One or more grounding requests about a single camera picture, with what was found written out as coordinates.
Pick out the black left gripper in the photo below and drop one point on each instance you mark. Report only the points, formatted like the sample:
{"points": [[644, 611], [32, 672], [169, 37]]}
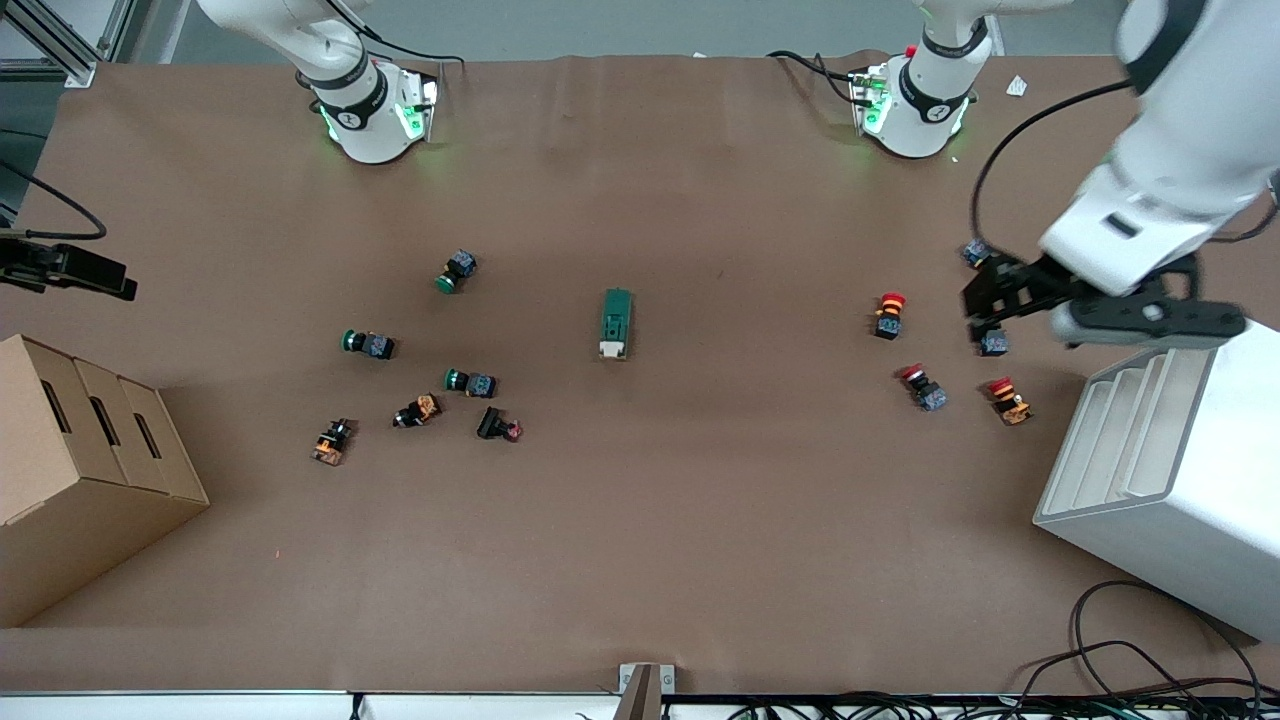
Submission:
{"points": [[1030, 283]]}

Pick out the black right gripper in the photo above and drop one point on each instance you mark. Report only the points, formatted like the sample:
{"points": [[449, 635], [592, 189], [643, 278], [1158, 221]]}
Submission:
{"points": [[30, 262]]}

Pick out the red pushbutton blue contact block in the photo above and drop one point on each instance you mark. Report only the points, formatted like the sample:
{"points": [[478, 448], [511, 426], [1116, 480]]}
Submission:
{"points": [[925, 390], [975, 252], [994, 344]]}

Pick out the black square pushbutton red terminals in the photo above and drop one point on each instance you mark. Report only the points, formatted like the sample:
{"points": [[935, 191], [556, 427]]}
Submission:
{"points": [[492, 422]]}

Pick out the black pushbutton orange contact block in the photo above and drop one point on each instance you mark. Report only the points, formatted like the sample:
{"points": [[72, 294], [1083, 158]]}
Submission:
{"points": [[333, 441], [417, 410]]}

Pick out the red pushbutton orange contact block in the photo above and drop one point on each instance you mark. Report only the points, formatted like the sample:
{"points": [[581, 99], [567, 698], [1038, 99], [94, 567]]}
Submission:
{"points": [[1010, 403]]}

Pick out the silver metal bracket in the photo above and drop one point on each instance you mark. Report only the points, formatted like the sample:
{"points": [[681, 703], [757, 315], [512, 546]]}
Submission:
{"points": [[640, 690]]}

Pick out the white table edge rail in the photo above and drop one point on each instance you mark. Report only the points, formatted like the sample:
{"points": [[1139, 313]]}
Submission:
{"points": [[200, 707]]}

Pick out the brown cardboard slotted box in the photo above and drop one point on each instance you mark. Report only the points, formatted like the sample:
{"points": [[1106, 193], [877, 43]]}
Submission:
{"points": [[60, 520]]}

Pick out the red pushbutton orange striped collar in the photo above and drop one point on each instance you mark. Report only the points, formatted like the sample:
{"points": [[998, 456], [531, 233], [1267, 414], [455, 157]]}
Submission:
{"points": [[888, 320]]}

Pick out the white slotted organizer box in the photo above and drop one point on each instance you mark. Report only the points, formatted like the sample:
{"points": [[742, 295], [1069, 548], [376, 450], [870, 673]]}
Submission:
{"points": [[1200, 480]]}

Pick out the green pushbutton blue contact block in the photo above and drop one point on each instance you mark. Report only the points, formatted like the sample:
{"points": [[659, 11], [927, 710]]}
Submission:
{"points": [[470, 382], [367, 344], [457, 270]]}

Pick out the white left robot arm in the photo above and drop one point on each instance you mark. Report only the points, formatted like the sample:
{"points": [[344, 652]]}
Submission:
{"points": [[1180, 150]]}

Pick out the white paper scrap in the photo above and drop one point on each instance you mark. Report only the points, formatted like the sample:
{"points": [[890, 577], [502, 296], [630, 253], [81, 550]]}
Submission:
{"points": [[1017, 87]]}

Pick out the brown table cover sheet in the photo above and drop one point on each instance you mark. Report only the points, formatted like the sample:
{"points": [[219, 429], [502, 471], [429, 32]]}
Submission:
{"points": [[700, 500]]}

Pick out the aluminium frame profile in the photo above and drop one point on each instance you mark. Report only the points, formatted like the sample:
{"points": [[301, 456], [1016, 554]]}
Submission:
{"points": [[50, 70]]}

